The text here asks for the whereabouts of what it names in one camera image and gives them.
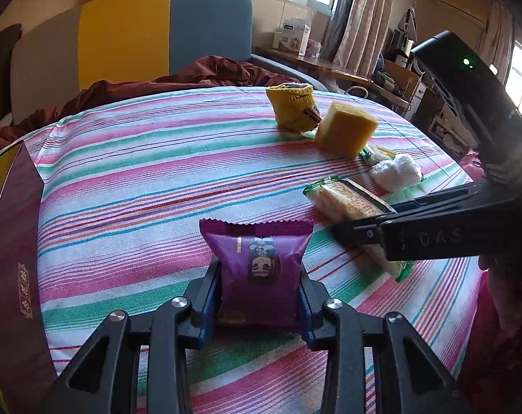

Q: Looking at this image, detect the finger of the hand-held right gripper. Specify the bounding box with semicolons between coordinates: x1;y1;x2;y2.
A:
390;183;521;214
332;200;521;264

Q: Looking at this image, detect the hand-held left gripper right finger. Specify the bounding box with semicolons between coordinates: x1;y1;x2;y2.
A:
298;267;464;414

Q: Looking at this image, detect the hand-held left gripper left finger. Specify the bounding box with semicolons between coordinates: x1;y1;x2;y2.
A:
49;261;222;414

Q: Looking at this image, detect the purple snack packet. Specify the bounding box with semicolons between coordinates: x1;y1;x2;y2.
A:
199;218;314;327

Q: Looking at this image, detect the white plastic bag ball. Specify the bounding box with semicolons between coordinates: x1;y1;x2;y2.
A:
369;154;423;191

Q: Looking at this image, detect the green-edged cracker packet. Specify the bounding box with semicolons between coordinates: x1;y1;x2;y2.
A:
359;144;395;165
303;176;413;281

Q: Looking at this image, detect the yellow sponge block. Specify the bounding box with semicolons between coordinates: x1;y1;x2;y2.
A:
314;101;379;159

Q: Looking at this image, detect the yellow knitted sock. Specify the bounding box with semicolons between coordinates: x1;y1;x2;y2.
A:
265;83;322;134

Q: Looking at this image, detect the purple tin box gold inside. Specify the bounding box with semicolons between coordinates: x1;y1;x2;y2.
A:
0;140;59;414

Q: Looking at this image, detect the person's right hand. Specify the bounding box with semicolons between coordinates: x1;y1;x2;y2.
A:
479;259;522;337

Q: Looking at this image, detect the patterned beige curtain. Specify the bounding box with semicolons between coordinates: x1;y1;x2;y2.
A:
332;0;395;76

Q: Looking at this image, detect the striped tablecloth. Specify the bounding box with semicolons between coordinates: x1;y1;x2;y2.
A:
0;85;488;414

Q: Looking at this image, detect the wooden side desk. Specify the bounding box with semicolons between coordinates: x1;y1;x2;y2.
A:
252;47;410;113

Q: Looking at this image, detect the person's red clothing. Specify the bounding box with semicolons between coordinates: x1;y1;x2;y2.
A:
455;274;522;414

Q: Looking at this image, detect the white appliance carton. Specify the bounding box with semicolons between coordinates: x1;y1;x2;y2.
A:
273;18;311;56

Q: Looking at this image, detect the maroon blanket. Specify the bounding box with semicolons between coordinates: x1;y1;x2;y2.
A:
0;55;283;156

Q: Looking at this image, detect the grey yellow blue sofa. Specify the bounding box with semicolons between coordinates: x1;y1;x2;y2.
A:
11;0;331;126

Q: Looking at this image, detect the black rolled mat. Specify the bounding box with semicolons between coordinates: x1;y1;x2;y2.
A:
0;23;22;126

